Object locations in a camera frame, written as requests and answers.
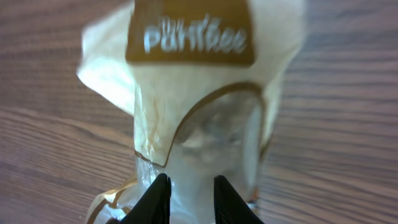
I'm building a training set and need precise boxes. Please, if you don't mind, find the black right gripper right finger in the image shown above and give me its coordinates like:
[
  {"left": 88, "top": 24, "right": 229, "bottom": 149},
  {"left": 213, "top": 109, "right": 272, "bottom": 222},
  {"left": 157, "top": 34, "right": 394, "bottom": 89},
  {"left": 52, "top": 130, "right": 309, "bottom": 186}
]
[{"left": 213, "top": 175, "right": 264, "bottom": 224}]

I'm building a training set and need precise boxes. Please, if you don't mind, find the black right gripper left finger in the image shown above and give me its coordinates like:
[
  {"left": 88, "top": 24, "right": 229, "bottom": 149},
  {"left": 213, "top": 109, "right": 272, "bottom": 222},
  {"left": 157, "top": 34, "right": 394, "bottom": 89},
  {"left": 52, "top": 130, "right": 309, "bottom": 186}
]
[{"left": 119, "top": 174, "right": 172, "bottom": 224}]

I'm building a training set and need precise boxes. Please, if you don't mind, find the beige plastic pouch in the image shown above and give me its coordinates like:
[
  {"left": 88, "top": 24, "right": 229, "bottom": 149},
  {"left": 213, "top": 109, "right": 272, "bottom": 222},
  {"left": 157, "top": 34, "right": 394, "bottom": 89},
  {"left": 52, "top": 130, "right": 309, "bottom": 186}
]
[{"left": 76, "top": 0, "right": 306, "bottom": 223}]

